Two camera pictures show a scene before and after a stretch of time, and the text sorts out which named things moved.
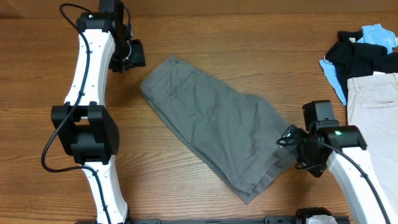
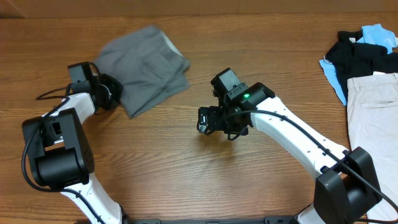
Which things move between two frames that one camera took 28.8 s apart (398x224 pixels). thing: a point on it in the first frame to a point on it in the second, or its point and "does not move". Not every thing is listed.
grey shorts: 237,134 to 148,66
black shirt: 351,59 does not move
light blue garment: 370,33 does not move
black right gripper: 293,137 to 212,112
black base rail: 268,220 does not move
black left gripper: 137,59 to 115,88
